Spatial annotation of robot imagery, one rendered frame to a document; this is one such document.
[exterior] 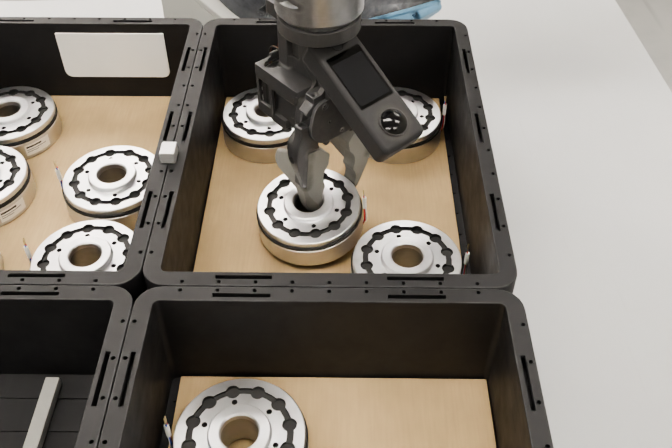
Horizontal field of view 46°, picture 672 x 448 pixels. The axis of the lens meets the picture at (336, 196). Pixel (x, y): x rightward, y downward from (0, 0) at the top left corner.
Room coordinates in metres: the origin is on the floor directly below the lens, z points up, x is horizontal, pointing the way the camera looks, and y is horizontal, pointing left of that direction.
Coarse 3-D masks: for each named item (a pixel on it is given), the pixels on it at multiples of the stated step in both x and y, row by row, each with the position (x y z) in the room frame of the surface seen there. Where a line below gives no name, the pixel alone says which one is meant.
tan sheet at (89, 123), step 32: (64, 96) 0.78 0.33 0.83; (96, 96) 0.78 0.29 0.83; (128, 96) 0.78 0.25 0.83; (160, 96) 0.78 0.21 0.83; (64, 128) 0.72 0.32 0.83; (96, 128) 0.72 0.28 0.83; (128, 128) 0.72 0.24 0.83; (160, 128) 0.72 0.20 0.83; (32, 160) 0.66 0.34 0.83; (64, 160) 0.66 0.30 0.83; (32, 224) 0.56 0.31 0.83; (64, 224) 0.56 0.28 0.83; (32, 256) 0.52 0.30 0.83
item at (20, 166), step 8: (0, 152) 0.64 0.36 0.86; (8, 152) 0.64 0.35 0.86; (16, 152) 0.64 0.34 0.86; (0, 160) 0.62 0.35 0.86; (8, 160) 0.63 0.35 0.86; (16, 160) 0.62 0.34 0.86; (24, 160) 0.62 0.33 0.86; (8, 168) 0.61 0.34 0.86; (16, 168) 0.62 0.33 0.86; (24, 168) 0.61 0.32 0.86; (0, 176) 0.60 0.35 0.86; (8, 176) 0.60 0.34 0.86; (16, 176) 0.60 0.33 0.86; (24, 176) 0.60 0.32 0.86; (0, 184) 0.59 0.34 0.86; (8, 184) 0.59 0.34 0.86; (16, 184) 0.59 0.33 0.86; (0, 192) 0.58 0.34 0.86; (8, 192) 0.58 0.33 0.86; (16, 192) 0.58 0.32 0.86; (0, 200) 0.57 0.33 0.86
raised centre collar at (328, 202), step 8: (288, 192) 0.56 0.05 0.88; (296, 192) 0.56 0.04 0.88; (328, 192) 0.56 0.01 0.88; (288, 200) 0.55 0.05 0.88; (328, 200) 0.55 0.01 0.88; (288, 208) 0.54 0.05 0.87; (320, 208) 0.54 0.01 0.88; (328, 208) 0.54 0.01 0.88; (296, 216) 0.53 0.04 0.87; (304, 216) 0.53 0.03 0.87; (312, 216) 0.53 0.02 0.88; (320, 216) 0.53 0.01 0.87
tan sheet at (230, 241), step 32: (224, 160) 0.66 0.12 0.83; (224, 192) 0.61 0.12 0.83; (256, 192) 0.61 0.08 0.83; (384, 192) 0.61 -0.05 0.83; (416, 192) 0.61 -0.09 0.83; (448, 192) 0.61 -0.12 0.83; (224, 224) 0.56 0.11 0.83; (256, 224) 0.56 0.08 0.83; (448, 224) 0.56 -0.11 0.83; (224, 256) 0.52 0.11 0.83; (256, 256) 0.52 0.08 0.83
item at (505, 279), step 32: (192, 96) 0.64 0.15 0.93; (480, 96) 0.64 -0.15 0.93; (192, 128) 0.59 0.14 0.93; (480, 128) 0.60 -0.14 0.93; (480, 160) 0.55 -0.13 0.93; (160, 224) 0.46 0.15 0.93; (160, 256) 0.43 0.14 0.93; (512, 256) 0.43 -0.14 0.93; (416, 288) 0.40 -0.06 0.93; (448, 288) 0.40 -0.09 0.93; (480, 288) 0.39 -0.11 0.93; (512, 288) 0.40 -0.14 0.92
